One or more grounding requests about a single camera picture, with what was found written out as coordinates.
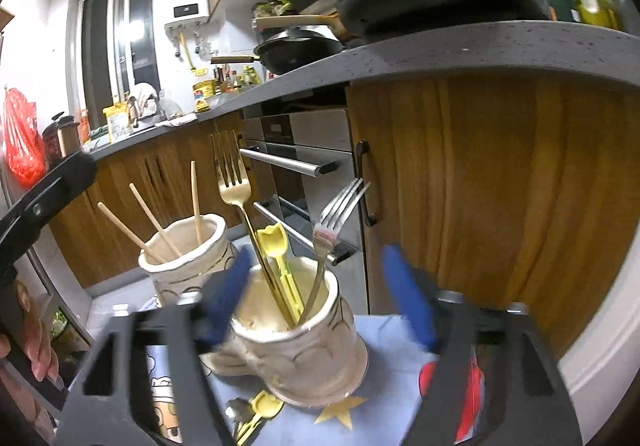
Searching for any white rag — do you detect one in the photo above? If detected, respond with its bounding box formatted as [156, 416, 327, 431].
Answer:
[155, 112, 201, 127]

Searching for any small black frying pan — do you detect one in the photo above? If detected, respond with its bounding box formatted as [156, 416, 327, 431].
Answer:
[210, 26, 346, 76]

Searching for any silver spoon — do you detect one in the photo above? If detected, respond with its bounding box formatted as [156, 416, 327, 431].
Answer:
[224, 397, 253, 442]

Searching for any white door frame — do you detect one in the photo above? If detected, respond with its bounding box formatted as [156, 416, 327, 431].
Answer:
[555, 246, 640, 432]

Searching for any kitchen window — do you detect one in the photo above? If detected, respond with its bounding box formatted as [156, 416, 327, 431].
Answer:
[75, 0, 164, 127]

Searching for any wooden chopstick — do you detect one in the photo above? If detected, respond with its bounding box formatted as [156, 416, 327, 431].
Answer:
[96, 202, 168, 264]
[129, 183, 182, 257]
[190, 161, 202, 244]

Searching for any yellow gas hose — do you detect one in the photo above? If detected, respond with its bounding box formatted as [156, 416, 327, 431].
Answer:
[179, 32, 197, 72]

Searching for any yellow plastic spoon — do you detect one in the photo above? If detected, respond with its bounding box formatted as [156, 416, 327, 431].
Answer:
[232, 390, 285, 444]
[256, 222, 305, 319]

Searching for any grey kitchen countertop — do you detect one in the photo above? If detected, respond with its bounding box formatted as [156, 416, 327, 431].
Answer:
[82, 20, 640, 161]

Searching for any stainless steel oven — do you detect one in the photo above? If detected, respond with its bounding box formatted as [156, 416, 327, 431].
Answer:
[240, 108, 371, 317]

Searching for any black cabinet handle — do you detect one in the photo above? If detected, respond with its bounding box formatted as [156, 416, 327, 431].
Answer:
[354, 140, 379, 228]

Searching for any cluster of condiment bottles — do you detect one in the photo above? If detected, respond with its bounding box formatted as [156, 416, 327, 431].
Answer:
[214, 64, 263, 94]

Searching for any silver fork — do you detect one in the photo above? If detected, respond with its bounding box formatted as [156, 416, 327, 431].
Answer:
[301, 177, 372, 314]

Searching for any red plastic bag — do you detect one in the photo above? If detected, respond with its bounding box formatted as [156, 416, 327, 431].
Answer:
[2, 86, 47, 187]

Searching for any yellow cooking oil bottle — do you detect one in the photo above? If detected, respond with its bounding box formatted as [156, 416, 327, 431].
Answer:
[192, 80, 219, 115]

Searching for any blue printed tablecloth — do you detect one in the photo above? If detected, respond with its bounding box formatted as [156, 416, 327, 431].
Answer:
[80, 236, 487, 446]

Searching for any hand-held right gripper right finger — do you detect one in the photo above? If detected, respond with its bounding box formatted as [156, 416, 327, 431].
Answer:
[381, 245, 584, 446]

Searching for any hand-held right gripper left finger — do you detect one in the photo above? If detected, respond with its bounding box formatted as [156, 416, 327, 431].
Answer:
[55, 247, 254, 446]

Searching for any wooden base cabinet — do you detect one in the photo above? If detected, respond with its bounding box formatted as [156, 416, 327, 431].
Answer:
[47, 118, 261, 289]
[345, 73, 640, 362]

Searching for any gold fork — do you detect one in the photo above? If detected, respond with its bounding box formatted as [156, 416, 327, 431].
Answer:
[211, 130, 297, 329]

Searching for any cream floral ceramic utensil holder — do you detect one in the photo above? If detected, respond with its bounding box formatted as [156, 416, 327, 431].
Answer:
[138, 214, 370, 402]

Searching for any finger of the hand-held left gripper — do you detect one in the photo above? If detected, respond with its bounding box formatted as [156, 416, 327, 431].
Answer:
[0, 152, 99, 267]

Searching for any white cloth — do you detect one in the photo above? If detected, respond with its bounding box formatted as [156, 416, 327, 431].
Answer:
[127, 82, 161, 122]

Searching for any yellow food packet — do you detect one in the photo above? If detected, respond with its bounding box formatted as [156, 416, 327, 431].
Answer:
[102, 103, 132, 143]

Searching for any person's left hand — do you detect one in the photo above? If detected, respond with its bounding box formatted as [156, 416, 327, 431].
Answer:
[16, 277, 61, 384]

